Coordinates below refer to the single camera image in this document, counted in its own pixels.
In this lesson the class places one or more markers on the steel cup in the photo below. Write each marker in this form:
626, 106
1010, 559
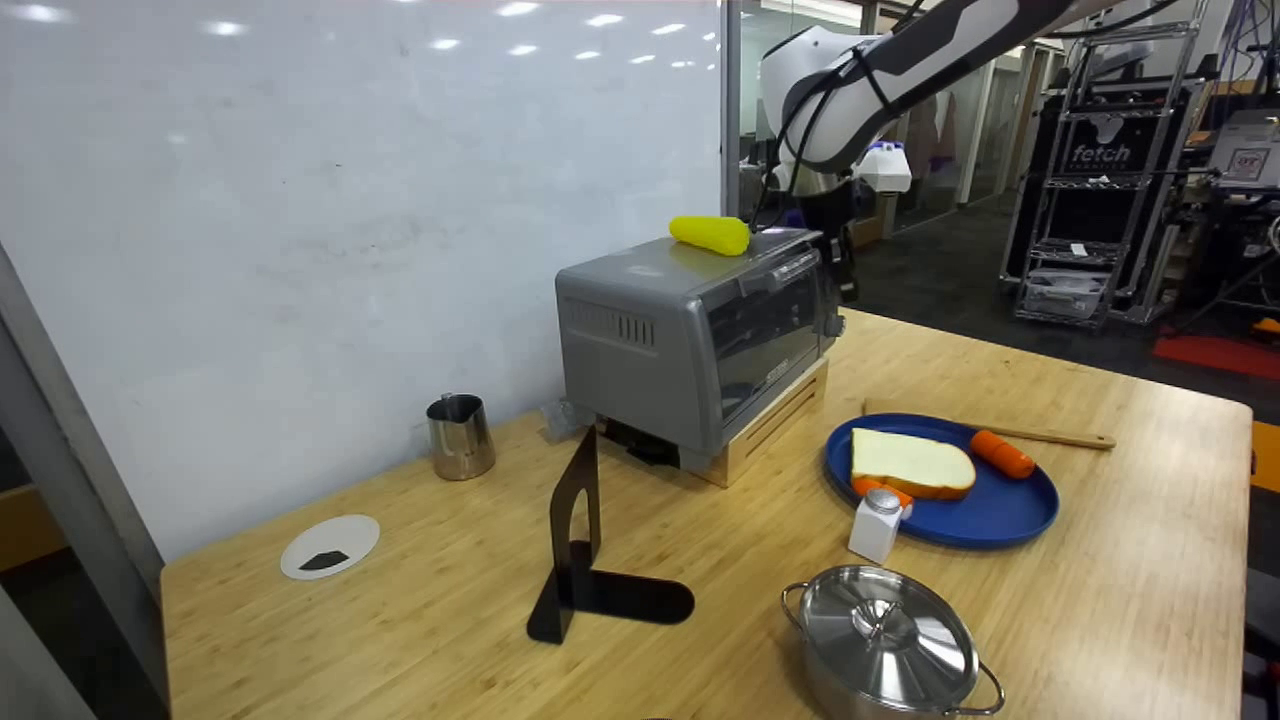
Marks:
461, 441

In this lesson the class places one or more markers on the grey whiteboard frame post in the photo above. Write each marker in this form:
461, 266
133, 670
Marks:
67, 454

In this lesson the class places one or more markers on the grey toaster oven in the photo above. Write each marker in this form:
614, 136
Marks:
667, 332

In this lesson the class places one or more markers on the thin wooden stick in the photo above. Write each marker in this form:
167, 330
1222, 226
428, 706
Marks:
1073, 439

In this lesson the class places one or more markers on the steel pot lid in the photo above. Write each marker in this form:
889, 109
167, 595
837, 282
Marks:
887, 642

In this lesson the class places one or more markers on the white box with marker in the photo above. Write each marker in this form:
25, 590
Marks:
1242, 149

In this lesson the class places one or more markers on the black oven temperature knob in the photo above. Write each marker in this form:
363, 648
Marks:
831, 323

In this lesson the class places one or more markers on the yellow toy corn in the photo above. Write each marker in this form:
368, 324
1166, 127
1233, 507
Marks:
709, 232

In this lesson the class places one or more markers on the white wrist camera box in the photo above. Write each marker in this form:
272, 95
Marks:
887, 171

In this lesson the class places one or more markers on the black folding stand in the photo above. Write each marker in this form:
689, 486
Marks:
579, 514

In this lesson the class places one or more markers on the orange toy carrot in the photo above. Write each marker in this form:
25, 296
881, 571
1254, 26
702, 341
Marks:
1002, 454

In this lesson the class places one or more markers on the steel pot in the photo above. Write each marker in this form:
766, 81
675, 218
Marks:
832, 684

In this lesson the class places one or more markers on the large whiteboard panel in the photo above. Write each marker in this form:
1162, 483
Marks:
335, 266

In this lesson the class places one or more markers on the toy bread slice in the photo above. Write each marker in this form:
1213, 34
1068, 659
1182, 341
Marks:
908, 462

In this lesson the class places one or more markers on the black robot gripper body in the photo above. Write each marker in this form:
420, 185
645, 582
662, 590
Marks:
821, 207

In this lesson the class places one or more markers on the red floor mat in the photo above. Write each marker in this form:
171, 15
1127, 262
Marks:
1222, 358

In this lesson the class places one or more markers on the blue plate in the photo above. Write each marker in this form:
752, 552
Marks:
994, 514

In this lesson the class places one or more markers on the wooden oven base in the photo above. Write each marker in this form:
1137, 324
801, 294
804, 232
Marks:
760, 426

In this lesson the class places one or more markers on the metal equipment rack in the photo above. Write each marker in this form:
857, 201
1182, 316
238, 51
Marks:
1102, 185

